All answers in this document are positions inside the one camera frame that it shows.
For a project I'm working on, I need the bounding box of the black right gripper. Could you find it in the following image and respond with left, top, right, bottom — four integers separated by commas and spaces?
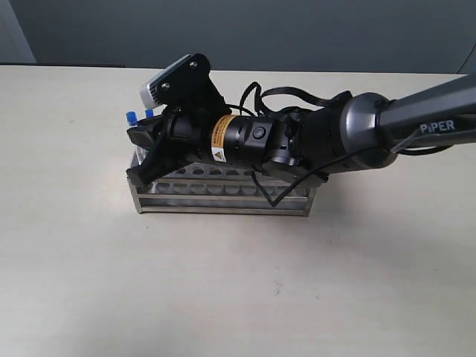
126, 53, 229, 185

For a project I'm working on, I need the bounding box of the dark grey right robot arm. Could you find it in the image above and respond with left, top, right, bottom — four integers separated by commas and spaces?
127, 54, 475, 187

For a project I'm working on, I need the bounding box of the stainless steel tube rack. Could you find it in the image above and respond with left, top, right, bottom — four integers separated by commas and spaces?
127, 164, 316, 216

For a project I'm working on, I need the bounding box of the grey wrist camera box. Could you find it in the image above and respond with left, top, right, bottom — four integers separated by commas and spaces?
139, 54, 192, 109

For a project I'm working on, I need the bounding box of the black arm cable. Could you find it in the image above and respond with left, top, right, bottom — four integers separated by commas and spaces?
226, 81, 466, 208

